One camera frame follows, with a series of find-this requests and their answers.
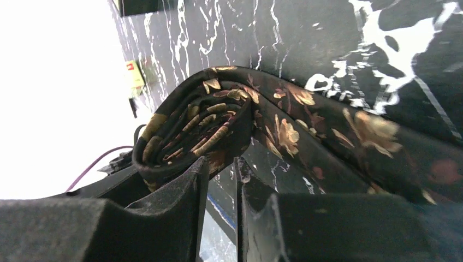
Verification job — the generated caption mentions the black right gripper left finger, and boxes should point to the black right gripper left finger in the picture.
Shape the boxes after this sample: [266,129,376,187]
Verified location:
[1,157,209,261]

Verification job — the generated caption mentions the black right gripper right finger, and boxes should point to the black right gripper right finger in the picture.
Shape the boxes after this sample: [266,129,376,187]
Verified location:
[234,157,462,261]

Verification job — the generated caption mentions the black gold floral tie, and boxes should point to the black gold floral tie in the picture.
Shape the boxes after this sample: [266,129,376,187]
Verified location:
[132,66,462,204]

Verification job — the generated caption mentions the small cream cardboard box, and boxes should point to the small cream cardboard box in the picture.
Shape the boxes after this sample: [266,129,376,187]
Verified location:
[125,60,145,98]

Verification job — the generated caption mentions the black tie storage box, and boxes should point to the black tie storage box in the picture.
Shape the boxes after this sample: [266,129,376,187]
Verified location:
[111,0,178,17]

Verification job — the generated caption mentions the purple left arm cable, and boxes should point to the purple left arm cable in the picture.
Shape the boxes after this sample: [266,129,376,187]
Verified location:
[65,145,134,193]

